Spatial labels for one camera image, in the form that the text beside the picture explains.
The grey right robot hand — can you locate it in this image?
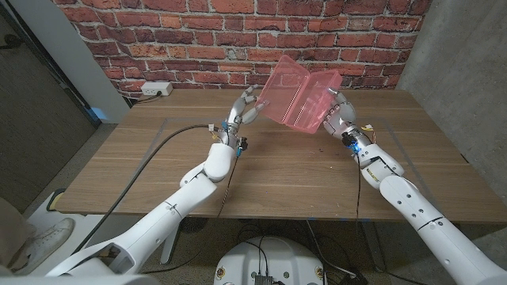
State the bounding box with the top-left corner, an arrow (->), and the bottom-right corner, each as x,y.
322,87 -> 375,146

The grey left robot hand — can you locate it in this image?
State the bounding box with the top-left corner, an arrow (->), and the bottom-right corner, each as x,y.
215,84 -> 270,146

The translucent pink plastic pencil case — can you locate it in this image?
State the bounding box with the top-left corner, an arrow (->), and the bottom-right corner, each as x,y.
255,54 -> 344,135

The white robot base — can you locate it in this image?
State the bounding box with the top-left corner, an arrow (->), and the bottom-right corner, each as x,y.
213,236 -> 328,285

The red brick print backdrop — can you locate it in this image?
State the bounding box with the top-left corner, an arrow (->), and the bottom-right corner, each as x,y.
53,0 -> 433,98

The white power strip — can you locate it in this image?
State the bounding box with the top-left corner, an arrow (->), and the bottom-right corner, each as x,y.
140,81 -> 174,97

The grey metal table leg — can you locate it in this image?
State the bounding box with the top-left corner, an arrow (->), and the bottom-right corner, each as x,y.
360,221 -> 387,273
160,223 -> 181,265

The white sneaker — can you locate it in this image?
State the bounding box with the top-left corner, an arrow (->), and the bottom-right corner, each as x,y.
11,217 -> 76,275

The white robot torso edge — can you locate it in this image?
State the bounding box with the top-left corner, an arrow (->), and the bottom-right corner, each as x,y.
0,274 -> 159,285

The beige trouser leg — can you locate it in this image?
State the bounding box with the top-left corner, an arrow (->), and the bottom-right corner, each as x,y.
0,197 -> 35,270

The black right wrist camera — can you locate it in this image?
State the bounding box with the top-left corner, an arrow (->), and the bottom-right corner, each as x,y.
341,132 -> 361,154

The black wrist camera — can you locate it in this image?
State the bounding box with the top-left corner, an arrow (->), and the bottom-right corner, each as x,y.
341,132 -> 361,154
235,136 -> 250,158

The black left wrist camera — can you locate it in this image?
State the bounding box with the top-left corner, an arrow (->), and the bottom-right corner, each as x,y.
235,136 -> 250,158

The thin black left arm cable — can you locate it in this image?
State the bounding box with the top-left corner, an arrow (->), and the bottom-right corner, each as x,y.
140,154 -> 242,275

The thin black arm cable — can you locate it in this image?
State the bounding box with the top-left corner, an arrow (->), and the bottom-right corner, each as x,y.
140,154 -> 242,275
354,154 -> 362,222

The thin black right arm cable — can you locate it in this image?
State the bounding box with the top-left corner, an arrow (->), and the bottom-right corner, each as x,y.
354,154 -> 362,222

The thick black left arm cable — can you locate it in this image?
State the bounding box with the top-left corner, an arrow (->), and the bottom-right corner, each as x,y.
73,124 -> 217,254

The white floor cable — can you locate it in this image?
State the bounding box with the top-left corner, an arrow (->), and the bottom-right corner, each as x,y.
307,219 -> 357,278

